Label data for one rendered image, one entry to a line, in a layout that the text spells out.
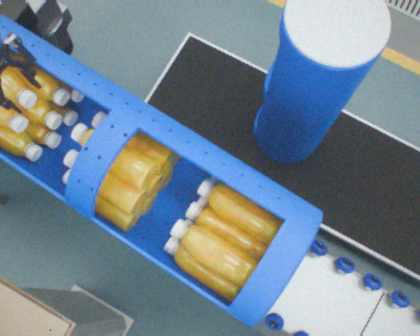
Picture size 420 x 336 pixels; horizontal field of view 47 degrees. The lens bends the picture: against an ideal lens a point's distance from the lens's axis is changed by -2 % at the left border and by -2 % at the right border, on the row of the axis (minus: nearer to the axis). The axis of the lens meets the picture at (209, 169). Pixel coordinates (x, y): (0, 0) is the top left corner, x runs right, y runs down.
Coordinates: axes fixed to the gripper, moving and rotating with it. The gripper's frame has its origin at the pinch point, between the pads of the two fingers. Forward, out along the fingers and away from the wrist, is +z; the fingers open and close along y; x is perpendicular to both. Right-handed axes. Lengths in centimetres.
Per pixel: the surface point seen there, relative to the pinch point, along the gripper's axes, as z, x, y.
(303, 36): 15, -42, 53
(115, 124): -4.6, -23.2, 4.1
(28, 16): 21.6, 25.5, 21.7
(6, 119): 6.0, 2.3, -6.2
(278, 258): -5, -64, -1
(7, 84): 0.5, 4.0, -0.2
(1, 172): 118, 53, -20
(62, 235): 118, 12, -28
